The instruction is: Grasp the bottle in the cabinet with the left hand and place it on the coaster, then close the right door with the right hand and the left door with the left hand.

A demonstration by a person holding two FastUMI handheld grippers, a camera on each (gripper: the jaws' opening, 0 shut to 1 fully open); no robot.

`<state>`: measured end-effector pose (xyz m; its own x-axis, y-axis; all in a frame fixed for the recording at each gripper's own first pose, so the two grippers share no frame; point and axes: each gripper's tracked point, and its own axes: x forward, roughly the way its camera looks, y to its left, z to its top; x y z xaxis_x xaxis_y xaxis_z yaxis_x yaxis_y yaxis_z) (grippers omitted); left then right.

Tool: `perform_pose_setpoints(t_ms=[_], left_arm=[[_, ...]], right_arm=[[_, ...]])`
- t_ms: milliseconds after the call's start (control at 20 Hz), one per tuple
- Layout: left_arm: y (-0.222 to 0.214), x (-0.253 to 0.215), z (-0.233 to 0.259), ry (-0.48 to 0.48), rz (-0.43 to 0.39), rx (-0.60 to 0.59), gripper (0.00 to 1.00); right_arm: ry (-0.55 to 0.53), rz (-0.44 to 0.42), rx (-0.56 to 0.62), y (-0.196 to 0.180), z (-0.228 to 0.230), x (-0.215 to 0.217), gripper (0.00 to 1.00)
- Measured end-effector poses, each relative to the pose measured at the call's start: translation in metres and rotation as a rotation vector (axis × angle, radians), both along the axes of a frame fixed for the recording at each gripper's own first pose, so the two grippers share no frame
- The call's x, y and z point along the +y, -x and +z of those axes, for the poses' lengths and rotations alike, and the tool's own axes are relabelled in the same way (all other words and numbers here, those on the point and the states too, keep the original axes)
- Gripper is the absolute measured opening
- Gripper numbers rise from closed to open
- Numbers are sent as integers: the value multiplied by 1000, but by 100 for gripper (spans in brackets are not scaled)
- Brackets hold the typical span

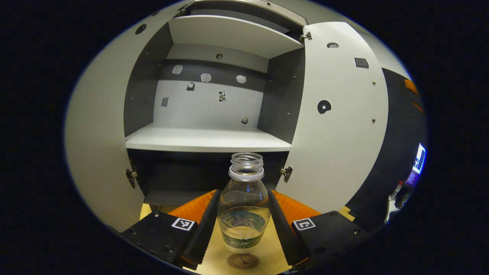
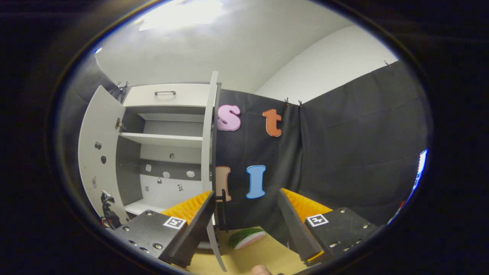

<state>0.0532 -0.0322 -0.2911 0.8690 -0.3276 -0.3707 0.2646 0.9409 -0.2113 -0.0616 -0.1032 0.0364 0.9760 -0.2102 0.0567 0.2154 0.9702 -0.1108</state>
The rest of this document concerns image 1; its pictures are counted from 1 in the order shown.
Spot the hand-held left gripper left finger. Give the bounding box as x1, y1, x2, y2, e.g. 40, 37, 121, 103
121, 190, 221, 270

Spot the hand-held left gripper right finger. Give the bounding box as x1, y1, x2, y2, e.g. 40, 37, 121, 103
267, 190, 371, 269

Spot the clear plastic bottle green label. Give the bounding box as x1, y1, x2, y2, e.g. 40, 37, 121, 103
217, 152, 272, 253

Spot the round brown coaster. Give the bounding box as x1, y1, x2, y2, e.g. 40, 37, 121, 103
227, 252, 260, 270

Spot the white cabinet door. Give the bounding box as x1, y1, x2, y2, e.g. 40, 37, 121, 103
64, 2, 191, 233
275, 22, 389, 214

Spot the white cabinet shelf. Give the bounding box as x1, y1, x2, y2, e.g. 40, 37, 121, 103
168, 15, 305, 60
125, 122, 291, 153

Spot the grey and white cabinet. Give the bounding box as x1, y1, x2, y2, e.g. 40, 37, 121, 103
123, 0, 308, 207

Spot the white cabinet drawer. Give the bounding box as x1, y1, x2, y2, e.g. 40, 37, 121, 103
180, 0, 308, 26

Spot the white and red object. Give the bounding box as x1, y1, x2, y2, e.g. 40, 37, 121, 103
384, 180, 412, 224

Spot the lit screen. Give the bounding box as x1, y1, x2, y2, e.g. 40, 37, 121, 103
407, 142, 427, 188

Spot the black backdrop cloth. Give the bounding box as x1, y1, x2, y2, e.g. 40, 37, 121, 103
346, 68, 427, 233

